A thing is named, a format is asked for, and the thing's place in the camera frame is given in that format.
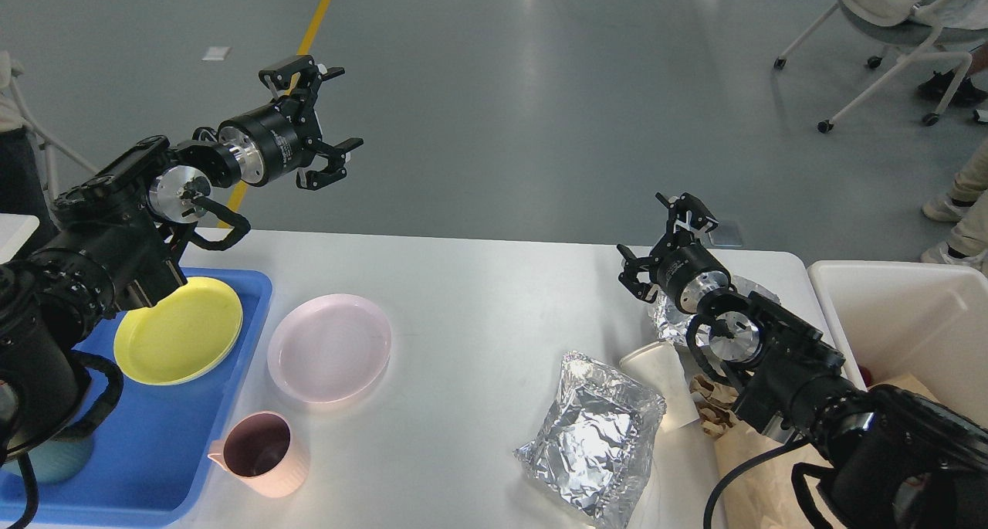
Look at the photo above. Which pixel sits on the white paper cup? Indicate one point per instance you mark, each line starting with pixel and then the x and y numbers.
pixel 658 365

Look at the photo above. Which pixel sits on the teal mug yellow inside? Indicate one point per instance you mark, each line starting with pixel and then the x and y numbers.
pixel 56 461

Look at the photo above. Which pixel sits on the white rolling office chair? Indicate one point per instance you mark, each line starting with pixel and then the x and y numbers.
pixel 916 30

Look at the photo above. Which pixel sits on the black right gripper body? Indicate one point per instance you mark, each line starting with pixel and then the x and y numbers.
pixel 686 271

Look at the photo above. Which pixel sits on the pink ribbed mug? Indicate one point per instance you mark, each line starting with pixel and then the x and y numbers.
pixel 265 453

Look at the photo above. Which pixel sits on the large crumpled foil sheet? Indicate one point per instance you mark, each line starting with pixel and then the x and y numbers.
pixel 594 449

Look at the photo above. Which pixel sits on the white plastic bin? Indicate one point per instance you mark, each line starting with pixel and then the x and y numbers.
pixel 928 321

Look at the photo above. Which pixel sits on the small crumpled foil ball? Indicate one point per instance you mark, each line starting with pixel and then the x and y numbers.
pixel 671 324

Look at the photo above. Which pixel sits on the white chair frame left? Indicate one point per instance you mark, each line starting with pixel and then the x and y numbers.
pixel 46 148

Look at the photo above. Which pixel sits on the person in beige trousers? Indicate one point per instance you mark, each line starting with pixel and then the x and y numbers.
pixel 965 206

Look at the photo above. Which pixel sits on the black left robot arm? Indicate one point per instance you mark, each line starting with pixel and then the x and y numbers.
pixel 121 236

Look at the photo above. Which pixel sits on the blue plastic tray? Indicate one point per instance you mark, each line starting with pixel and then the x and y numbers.
pixel 150 456

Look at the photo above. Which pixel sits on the yellow plate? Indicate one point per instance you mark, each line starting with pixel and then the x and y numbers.
pixel 182 337

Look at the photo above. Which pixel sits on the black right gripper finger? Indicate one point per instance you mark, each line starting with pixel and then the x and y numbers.
pixel 688 219
pixel 638 274

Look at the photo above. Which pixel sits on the pink plate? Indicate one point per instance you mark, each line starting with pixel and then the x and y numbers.
pixel 330 349

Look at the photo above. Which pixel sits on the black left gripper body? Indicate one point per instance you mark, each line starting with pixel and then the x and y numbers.
pixel 270 141

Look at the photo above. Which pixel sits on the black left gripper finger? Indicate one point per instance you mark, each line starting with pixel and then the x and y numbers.
pixel 337 156
pixel 299 77

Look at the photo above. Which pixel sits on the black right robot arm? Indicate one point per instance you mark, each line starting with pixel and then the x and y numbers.
pixel 895 458

